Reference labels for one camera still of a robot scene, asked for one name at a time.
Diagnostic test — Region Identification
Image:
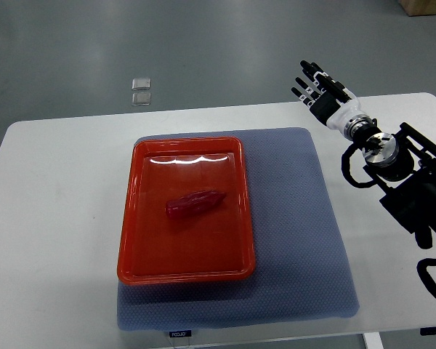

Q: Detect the white table leg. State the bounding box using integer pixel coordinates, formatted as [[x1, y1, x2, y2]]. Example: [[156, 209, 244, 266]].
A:
[[363, 332, 384, 349]]

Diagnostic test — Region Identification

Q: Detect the red pepper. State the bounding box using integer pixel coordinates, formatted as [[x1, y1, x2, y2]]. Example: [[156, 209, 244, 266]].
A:
[[165, 190, 227, 219]]

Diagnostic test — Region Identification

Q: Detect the silver floor plate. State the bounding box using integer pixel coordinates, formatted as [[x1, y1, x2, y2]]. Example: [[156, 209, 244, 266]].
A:
[[132, 78, 151, 91], [132, 92, 151, 106]]

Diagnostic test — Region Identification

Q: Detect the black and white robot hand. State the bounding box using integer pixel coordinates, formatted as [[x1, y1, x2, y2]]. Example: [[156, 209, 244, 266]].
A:
[[291, 60, 357, 129]]

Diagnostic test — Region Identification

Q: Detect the lower silver floor plate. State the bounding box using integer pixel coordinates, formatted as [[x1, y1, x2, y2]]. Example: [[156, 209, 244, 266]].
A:
[[132, 92, 151, 106]]

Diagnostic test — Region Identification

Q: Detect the upper silver floor plate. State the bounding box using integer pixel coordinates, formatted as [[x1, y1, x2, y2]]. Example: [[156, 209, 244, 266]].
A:
[[132, 78, 151, 91]]

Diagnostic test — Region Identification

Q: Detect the red plastic tray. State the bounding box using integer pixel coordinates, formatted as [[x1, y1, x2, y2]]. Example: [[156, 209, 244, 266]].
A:
[[117, 137, 256, 286]]

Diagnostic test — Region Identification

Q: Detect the black loop cable lower right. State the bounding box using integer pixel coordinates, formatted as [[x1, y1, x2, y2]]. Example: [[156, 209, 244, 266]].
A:
[[416, 258, 436, 310]]

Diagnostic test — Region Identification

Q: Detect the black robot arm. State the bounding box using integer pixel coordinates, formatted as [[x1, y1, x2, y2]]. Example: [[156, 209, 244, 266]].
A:
[[341, 116, 436, 249]]

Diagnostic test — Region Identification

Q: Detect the black mat label tag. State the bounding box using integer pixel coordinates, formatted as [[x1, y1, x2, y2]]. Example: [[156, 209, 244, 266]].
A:
[[169, 330, 192, 338]]

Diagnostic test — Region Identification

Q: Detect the cardboard box corner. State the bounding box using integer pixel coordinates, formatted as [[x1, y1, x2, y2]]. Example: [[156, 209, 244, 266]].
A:
[[398, 0, 436, 17]]

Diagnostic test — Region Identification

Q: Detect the black table edge label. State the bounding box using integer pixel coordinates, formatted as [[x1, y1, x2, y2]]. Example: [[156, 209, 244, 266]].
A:
[[419, 326, 436, 336]]

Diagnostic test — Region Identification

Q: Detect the blue-grey honeycomb mat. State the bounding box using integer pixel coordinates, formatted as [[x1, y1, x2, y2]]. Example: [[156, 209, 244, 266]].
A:
[[117, 127, 359, 331]]

